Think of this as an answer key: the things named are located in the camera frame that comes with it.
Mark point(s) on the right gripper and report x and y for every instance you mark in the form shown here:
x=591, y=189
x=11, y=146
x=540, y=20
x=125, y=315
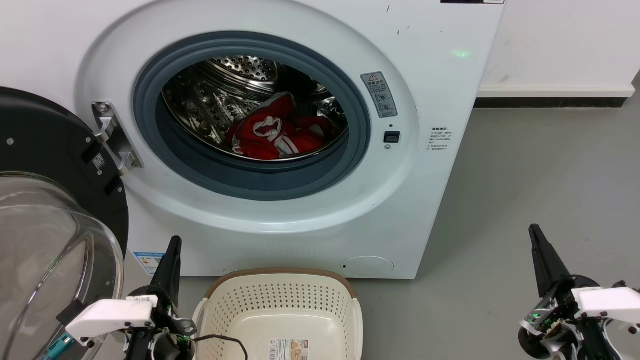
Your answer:
x=560, y=325

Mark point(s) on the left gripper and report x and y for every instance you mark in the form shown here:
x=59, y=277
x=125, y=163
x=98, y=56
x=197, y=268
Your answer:
x=162, y=340

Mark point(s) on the red and white garment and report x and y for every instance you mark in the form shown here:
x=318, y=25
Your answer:
x=257, y=142

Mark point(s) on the cream plastic laundry basket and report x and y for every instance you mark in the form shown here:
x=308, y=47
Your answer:
x=280, y=320

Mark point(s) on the black washer door glass bowl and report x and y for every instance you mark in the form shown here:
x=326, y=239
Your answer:
x=45, y=150

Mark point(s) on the stainless steel washing machine drum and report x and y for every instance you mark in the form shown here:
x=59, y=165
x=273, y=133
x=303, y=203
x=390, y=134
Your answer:
x=210, y=100

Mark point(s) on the blue energy label sticker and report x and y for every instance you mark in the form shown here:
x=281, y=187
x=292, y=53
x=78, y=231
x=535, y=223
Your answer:
x=149, y=262

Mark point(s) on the white front-load washing machine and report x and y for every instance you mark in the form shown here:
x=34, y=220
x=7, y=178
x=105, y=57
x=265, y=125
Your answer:
x=280, y=235

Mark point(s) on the grey rubber door gasket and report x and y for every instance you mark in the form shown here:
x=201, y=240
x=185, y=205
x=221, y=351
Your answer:
x=250, y=182

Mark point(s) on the QR code sticker on door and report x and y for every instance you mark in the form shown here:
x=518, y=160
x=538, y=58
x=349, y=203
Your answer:
x=98, y=161

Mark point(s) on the silver metal door hinge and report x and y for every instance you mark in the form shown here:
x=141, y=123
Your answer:
x=107, y=130

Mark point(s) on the small printed text label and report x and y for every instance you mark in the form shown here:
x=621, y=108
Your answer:
x=440, y=138

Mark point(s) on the white and black baseboard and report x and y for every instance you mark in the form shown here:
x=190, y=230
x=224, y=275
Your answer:
x=550, y=97

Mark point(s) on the round drain filter cover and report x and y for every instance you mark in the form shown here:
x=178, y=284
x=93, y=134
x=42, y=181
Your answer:
x=367, y=265

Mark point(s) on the black door latch socket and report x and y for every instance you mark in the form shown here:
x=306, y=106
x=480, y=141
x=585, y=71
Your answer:
x=392, y=137

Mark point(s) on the grey warning sticker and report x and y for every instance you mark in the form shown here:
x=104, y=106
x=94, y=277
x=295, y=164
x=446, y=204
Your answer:
x=379, y=95

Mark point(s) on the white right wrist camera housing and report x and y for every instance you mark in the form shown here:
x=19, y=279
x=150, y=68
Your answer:
x=610, y=302

